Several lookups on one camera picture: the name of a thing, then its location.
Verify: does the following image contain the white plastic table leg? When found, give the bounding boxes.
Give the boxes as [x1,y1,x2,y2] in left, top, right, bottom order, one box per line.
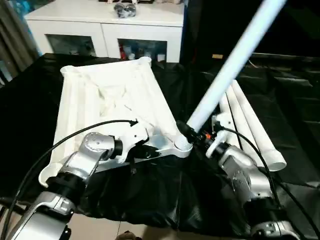
[173,0,288,157]
[219,93,238,131]
[226,84,266,168]
[231,79,288,173]

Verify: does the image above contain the white plastic table top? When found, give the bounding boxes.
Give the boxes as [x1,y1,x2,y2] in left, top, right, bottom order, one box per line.
[38,56,194,188]

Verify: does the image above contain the black plastic mat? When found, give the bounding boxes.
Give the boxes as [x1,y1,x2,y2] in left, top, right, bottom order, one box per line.
[0,52,320,239]

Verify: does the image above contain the white cabinet with glass doors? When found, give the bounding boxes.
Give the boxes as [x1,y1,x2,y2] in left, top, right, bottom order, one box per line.
[23,0,186,64]

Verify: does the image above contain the clear bag of dark parts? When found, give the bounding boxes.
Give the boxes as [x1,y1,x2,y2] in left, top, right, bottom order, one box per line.
[113,2,138,19]

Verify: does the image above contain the grey curtain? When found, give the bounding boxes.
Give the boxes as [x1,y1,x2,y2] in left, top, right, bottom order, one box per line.
[0,0,42,86]

